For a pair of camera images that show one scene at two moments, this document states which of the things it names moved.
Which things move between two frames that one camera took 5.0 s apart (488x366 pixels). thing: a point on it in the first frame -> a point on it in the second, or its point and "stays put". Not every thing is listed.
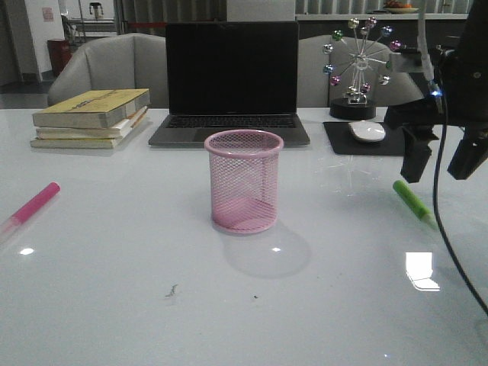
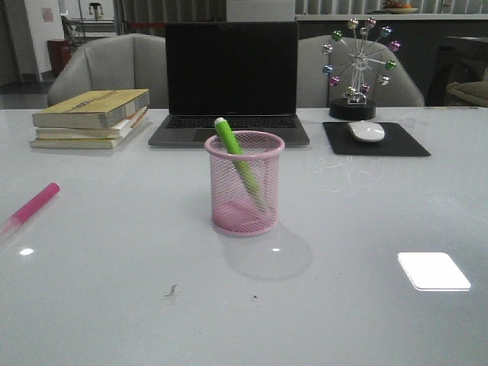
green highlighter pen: (415, 204) -> (235, 151)
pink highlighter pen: (16, 219) stays put
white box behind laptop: (258, 11) stays put
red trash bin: (60, 53) stays put
